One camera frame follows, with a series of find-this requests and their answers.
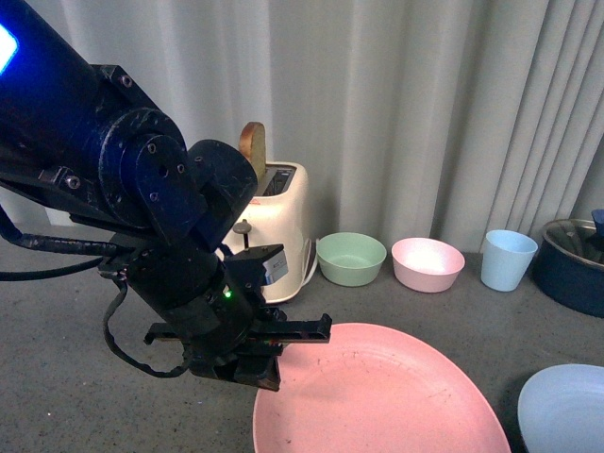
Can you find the dark blue saucepan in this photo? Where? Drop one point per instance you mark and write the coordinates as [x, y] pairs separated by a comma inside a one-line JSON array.
[[570, 283]]

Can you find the pink bowl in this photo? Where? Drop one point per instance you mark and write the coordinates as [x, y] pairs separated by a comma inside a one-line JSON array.
[[426, 265]]

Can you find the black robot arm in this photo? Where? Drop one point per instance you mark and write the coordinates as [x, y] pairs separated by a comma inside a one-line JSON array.
[[85, 139]]

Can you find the cream toaster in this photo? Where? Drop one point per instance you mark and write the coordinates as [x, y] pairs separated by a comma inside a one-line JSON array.
[[279, 213]]

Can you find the glass pot lid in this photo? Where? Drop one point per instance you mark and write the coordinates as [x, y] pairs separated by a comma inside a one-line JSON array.
[[579, 240]]

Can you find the light blue cup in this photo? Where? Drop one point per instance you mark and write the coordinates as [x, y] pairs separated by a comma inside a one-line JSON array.
[[506, 257]]

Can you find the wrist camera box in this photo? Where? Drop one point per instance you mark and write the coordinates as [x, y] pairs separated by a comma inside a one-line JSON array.
[[258, 266]]

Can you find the green bowl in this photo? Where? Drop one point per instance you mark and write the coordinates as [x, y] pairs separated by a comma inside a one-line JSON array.
[[350, 259]]

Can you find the bread slice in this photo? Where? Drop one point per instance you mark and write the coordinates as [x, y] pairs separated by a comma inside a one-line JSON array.
[[252, 145]]

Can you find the pink plate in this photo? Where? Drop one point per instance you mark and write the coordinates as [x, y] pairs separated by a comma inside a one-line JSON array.
[[373, 389]]

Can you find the light blue plate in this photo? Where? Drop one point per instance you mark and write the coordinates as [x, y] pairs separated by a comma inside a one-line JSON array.
[[560, 409]]

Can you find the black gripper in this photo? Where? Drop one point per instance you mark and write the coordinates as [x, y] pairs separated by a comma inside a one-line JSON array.
[[226, 331]]

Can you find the grey curtain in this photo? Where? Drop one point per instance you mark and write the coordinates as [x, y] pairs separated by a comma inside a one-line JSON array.
[[442, 119]]

